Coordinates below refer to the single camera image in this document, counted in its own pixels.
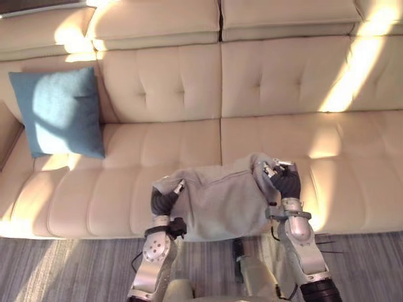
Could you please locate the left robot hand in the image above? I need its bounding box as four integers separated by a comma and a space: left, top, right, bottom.
150, 179, 186, 218

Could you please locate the grey striped rug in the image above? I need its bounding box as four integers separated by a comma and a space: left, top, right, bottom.
0, 232, 403, 302

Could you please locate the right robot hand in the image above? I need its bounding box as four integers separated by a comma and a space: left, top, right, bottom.
261, 159, 302, 200

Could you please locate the grey cushion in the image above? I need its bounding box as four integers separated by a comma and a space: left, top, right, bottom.
152, 152, 280, 242

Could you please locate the cream robot torso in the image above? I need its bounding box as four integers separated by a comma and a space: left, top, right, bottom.
166, 277, 284, 302

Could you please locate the cream leather sofa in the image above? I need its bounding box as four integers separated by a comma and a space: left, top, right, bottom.
0, 0, 403, 241

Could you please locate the blue cushion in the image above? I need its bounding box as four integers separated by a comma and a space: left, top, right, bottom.
8, 66, 106, 159

